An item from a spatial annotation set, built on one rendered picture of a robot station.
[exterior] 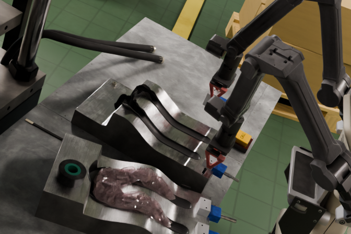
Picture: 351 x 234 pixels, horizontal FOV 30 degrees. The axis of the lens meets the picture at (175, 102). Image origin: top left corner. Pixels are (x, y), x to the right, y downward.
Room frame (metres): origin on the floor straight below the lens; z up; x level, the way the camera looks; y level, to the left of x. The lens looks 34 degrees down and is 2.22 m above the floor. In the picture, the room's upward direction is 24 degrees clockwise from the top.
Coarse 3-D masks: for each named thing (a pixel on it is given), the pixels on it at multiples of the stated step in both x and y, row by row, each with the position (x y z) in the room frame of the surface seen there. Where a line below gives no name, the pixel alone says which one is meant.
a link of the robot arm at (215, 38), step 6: (216, 36) 2.02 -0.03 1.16; (210, 42) 2.00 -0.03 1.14; (216, 42) 1.99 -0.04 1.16; (222, 42) 2.00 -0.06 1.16; (210, 48) 2.00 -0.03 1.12; (216, 48) 2.00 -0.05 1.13; (222, 48) 1.98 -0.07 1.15; (228, 48) 1.94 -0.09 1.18; (234, 48) 1.94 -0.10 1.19; (216, 54) 1.99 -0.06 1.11; (228, 54) 1.96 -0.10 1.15; (234, 54) 1.94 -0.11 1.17
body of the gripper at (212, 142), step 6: (222, 132) 1.68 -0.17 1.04; (216, 138) 1.69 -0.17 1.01; (222, 138) 1.67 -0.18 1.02; (228, 138) 1.67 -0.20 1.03; (234, 138) 1.69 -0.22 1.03; (210, 144) 1.66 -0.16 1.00; (216, 144) 1.67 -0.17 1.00; (222, 144) 1.67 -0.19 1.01; (228, 144) 1.68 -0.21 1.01; (222, 150) 1.65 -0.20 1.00; (228, 150) 1.66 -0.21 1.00
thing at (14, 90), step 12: (0, 48) 1.95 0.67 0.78; (0, 60) 1.88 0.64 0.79; (12, 60) 1.91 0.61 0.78; (0, 72) 1.82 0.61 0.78; (0, 84) 1.76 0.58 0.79; (12, 84) 1.79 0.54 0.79; (24, 84) 1.82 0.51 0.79; (36, 84) 1.86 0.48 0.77; (0, 96) 1.70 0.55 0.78; (12, 96) 1.73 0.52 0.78; (24, 96) 1.79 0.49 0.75; (0, 108) 1.65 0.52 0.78; (12, 108) 1.73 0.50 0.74
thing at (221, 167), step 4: (212, 156) 1.71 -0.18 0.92; (204, 160) 1.68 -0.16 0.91; (212, 160) 1.69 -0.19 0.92; (216, 160) 1.70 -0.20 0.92; (204, 164) 1.68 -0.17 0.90; (220, 164) 1.71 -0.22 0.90; (208, 168) 1.68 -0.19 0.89; (212, 168) 1.68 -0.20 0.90; (216, 168) 1.68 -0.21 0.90; (220, 168) 1.69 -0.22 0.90; (224, 168) 1.70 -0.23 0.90; (216, 172) 1.68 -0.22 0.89; (220, 172) 1.67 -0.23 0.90; (224, 172) 1.69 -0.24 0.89; (216, 176) 1.67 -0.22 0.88; (220, 176) 1.67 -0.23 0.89; (228, 176) 1.68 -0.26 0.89; (236, 180) 1.68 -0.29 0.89
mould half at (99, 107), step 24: (96, 96) 1.83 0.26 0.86; (144, 96) 1.84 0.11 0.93; (168, 96) 1.93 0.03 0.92; (72, 120) 1.71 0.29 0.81; (96, 120) 1.70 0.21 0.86; (120, 120) 1.68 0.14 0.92; (192, 120) 1.90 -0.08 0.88; (120, 144) 1.68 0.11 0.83; (144, 144) 1.67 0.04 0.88; (192, 144) 1.77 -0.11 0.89; (168, 168) 1.65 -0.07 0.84; (192, 168) 1.64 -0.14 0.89
